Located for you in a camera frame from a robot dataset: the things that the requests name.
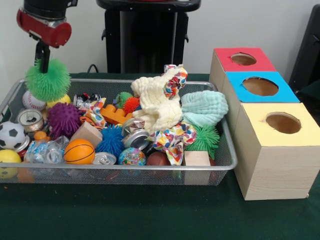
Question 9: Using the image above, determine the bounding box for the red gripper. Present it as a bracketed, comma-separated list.
[16, 9, 73, 74]

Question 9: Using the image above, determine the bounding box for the green spiky ball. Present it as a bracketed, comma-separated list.
[192, 123, 221, 160]
[24, 58, 72, 103]

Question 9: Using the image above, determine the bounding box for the cream waffle cloth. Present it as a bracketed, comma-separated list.
[131, 67, 184, 136]

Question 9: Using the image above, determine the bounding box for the colourful patterned cloth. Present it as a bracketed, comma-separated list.
[149, 122, 198, 166]
[163, 64, 189, 100]

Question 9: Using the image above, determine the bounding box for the mint green waffle cloth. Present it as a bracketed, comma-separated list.
[181, 90, 229, 127]

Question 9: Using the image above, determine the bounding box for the wooden three-hole box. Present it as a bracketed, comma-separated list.
[208, 47, 320, 201]

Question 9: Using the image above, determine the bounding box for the purple spiky ball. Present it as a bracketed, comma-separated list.
[46, 102, 83, 140]

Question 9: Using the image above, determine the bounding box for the black and white soccer ball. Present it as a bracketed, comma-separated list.
[0, 121, 26, 150]

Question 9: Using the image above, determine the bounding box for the orange basketball toy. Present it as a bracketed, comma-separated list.
[63, 138, 96, 165]

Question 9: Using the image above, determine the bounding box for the globe print ball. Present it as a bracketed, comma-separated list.
[118, 147, 147, 166]

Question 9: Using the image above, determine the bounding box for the plain wooden cube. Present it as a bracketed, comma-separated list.
[184, 150, 211, 167]

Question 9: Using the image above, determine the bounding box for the dark green tablecloth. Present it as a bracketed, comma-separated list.
[0, 72, 320, 240]
[298, 81, 320, 101]

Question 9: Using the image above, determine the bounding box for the black stand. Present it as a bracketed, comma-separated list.
[288, 3, 320, 87]

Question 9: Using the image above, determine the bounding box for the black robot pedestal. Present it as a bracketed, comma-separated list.
[96, 0, 202, 74]

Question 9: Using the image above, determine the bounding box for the shallow wire mesh bin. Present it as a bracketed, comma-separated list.
[0, 77, 238, 187]

